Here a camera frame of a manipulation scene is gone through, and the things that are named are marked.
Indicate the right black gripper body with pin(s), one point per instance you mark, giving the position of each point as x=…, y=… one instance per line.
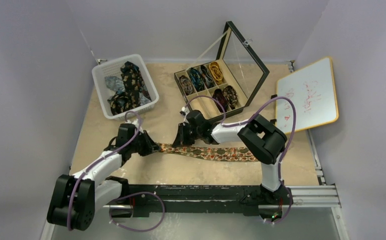
x=184, y=135

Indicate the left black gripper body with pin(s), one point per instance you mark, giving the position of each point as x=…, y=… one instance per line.
x=137, y=145

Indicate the black tie organizer box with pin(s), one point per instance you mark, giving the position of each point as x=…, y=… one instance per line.
x=224, y=79

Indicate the paisley orange green tie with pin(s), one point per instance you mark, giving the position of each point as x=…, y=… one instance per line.
x=216, y=154

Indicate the white plastic basket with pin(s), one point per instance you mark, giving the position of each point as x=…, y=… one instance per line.
x=112, y=68

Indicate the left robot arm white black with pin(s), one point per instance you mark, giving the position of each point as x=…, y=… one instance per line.
x=77, y=197

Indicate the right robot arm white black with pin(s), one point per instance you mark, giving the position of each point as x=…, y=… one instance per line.
x=263, y=139

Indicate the rolled dark red tie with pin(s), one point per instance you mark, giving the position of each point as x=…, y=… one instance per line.
x=222, y=103

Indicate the rolled brown dotted tie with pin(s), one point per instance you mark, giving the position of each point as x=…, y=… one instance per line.
x=231, y=96

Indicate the black floral tie in basket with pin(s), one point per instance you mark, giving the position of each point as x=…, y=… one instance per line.
x=136, y=93

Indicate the rolled brown patterned tie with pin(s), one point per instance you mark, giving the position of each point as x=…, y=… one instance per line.
x=186, y=85

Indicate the rolled dark grey tie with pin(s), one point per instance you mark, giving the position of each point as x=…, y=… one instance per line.
x=207, y=78

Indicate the rolled blue tie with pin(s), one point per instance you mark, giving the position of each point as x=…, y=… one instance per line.
x=196, y=79

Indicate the rolled yellow tie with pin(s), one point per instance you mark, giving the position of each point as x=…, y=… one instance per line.
x=216, y=72

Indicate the grey blue tie in basket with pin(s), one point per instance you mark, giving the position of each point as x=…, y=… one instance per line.
x=114, y=84

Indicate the yellow framed whiteboard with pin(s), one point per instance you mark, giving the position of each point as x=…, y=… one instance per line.
x=312, y=91

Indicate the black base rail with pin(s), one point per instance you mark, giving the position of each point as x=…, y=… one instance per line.
x=248, y=200

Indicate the aluminium frame rail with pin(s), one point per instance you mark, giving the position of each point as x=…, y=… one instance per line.
x=323, y=196

